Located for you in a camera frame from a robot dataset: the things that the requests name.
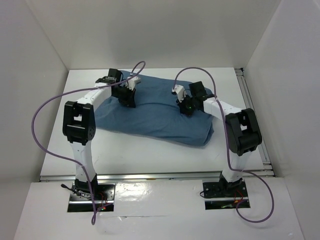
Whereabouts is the aluminium rail right side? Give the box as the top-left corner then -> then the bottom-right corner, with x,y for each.
234,67 -> 275,176

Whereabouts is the aluminium rail front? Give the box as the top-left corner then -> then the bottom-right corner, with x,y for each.
39,169 -> 275,182

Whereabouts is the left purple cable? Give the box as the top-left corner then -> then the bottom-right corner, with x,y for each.
30,61 -> 147,226

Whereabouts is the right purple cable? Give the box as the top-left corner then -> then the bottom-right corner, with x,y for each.
172,67 -> 276,223

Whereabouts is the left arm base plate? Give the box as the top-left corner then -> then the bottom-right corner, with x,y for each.
69,183 -> 116,204

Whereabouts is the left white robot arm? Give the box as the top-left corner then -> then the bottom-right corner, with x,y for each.
62,68 -> 141,200

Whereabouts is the aluminium rail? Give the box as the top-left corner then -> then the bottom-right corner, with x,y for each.
39,169 -> 275,182
234,67 -> 275,176

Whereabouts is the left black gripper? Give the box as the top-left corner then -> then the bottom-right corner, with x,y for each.
111,84 -> 135,108

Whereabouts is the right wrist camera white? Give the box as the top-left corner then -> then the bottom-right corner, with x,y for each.
171,84 -> 187,103

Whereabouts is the purple cable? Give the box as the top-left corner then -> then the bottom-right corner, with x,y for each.
30,61 -> 147,226
172,67 -> 276,223

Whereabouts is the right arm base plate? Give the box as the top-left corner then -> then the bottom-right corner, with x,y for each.
202,181 -> 248,199

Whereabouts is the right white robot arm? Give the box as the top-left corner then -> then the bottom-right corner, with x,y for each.
171,81 -> 262,199

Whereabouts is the blue pillowcase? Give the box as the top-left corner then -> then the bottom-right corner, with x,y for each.
95,75 -> 214,147

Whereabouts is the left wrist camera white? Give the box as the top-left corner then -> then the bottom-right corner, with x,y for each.
125,76 -> 141,91

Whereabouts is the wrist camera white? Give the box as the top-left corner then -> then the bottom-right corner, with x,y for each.
171,84 -> 187,103
125,76 -> 141,91

